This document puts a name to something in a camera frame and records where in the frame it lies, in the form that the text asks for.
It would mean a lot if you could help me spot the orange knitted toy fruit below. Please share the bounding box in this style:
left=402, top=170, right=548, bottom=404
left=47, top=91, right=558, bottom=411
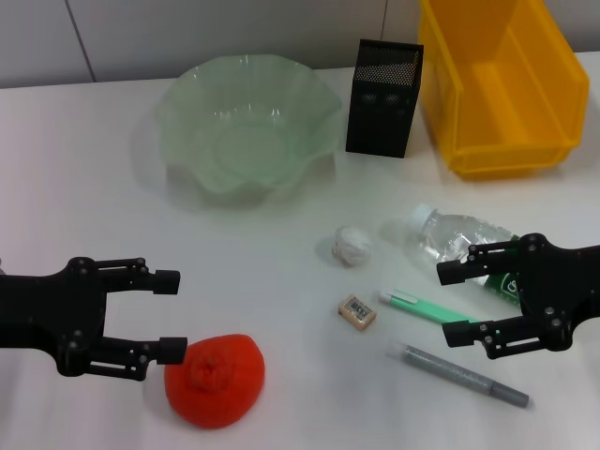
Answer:
left=163, top=333, right=267, bottom=430

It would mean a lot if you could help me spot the mint green pen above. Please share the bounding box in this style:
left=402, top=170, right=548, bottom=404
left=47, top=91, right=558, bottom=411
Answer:
left=377, top=289, right=485, bottom=326

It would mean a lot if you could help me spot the clear green-label water bottle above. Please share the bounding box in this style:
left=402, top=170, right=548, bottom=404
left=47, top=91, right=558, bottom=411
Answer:
left=409, top=202, right=525, bottom=310

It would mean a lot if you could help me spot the pale green wavy glass bowl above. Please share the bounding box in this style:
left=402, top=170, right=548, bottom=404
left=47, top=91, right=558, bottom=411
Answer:
left=154, top=52, right=344, bottom=208

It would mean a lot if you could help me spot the small beige eraser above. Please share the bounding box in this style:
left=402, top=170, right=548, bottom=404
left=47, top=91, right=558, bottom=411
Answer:
left=336, top=293, right=378, bottom=335

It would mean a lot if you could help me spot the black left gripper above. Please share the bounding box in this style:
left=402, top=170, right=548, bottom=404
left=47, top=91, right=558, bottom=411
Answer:
left=0, top=256, right=189, bottom=383

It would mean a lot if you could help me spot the grey marker pen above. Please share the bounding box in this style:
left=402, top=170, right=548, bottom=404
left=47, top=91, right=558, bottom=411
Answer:
left=384, top=340, right=532, bottom=410

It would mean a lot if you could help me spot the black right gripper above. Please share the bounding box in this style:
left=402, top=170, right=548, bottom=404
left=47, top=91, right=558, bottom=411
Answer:
left=436, top=232, right=600, bottom=361

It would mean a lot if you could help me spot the white paper ball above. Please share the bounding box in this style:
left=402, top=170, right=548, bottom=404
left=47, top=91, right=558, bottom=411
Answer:
left=333, top=224, right=374, bottom=268

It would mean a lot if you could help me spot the black mesh pen holder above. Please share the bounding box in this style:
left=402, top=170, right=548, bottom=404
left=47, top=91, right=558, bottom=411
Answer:
left=345, top=38, right=425, bottom=160

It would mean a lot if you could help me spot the yellow plastic storage bin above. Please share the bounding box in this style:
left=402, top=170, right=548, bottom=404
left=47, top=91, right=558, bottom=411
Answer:
left=416, top=0, right=592, bottom=182

